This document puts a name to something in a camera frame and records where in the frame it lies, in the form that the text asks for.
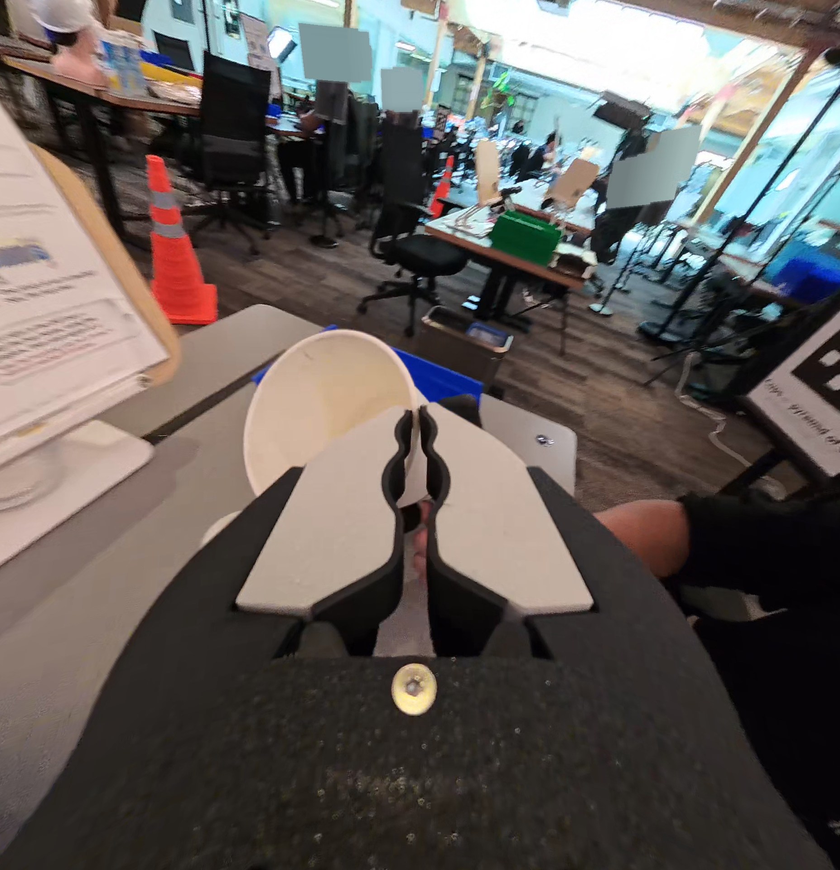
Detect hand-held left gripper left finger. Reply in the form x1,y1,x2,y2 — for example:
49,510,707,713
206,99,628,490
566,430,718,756
235,406,414,658

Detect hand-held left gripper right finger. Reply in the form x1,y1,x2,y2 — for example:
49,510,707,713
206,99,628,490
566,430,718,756
419,404,595,658

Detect blue plastic bin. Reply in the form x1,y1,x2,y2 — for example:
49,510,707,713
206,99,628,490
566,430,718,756
252,343,485,409
773,255,840,307

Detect person's right hand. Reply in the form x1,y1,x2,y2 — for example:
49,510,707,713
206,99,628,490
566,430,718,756
412,499,432,580

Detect grey metal bin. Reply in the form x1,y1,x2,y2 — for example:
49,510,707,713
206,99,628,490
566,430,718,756
419,306,515,388

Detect black office chair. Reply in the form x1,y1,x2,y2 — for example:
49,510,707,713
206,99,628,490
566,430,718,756
357,112,468,337
189,51,275,256

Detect wooden desk black legs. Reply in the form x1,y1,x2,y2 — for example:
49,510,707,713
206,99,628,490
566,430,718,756
425,197,598,354
0,48,203,225

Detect green plastic bin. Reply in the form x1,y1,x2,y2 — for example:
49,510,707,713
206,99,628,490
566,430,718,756
489,211,564,267

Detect orange traffic cone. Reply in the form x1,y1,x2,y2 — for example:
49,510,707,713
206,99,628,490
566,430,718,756
146,155,218,326
430,155,456,220

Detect white board stand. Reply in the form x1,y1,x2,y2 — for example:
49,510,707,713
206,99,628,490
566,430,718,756
0,418,154,579

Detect black tripod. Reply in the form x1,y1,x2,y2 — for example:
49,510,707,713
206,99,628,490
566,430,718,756
637,68,840,354

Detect framed marker sign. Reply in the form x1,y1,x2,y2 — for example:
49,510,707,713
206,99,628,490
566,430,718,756
743,292,840,480

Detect black studio light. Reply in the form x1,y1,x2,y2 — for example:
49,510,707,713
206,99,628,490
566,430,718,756
593,92,655,135

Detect wooden instruction board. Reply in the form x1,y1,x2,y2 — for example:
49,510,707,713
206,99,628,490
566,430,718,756
0,88,183,450

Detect dark table cable cover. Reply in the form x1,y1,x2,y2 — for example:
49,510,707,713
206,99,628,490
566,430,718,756
141,370,271,444

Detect white floor cable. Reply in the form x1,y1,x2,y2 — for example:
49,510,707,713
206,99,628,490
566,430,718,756
675,353,788,497

